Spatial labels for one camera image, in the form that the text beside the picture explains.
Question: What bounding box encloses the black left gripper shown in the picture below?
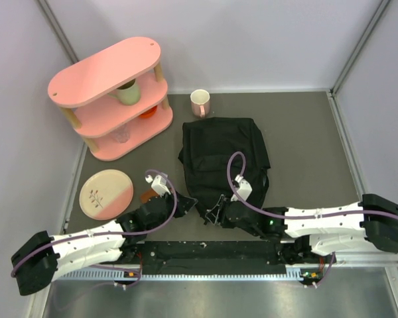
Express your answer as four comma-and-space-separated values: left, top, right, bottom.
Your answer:
147, 187, 196, 232

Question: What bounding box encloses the brown leather wallet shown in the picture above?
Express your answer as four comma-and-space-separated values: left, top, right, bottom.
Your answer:
140, 189, 159, 203

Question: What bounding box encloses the black student backpack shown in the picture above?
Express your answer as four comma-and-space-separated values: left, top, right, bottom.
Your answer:
178, 117, 271, 223

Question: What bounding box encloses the pink mug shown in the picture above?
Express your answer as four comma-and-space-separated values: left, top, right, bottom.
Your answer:
190, 89, 210, 118

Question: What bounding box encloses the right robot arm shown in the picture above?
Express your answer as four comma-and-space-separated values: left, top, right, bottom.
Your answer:
202, 193, 398, 264

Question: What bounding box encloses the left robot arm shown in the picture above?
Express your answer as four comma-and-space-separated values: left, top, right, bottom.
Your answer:
11, 194, 198, 296

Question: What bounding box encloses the pink cream plate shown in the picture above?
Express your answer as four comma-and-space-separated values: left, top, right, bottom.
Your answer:
79, 169, 134, 221

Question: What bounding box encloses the clear glass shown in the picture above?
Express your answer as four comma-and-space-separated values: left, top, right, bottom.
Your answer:
111, 127, 130, 143

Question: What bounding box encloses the orange bowl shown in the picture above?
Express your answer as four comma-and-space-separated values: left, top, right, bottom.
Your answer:
139, 105, 158, 119

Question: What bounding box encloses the green mug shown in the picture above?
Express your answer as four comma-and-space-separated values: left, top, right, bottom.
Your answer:
108, 79, 141, 105

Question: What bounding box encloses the pink three-tier shelf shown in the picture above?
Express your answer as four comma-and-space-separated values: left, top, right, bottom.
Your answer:
48, 36, 173, 161

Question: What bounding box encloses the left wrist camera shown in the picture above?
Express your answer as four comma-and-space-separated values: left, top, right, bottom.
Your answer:
145, 174, 170, 196

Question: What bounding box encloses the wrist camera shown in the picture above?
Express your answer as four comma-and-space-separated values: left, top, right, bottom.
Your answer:
145, 174, 170, 196
231, 175, 252, 201

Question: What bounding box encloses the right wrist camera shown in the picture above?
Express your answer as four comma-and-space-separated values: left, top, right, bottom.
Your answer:
231, 175, 252, 201

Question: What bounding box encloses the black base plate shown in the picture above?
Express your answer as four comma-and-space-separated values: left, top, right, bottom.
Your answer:
106, 240, 330, 265

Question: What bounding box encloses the slotted cable duct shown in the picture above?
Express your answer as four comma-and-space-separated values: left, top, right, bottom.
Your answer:
53, 266, 322, 282

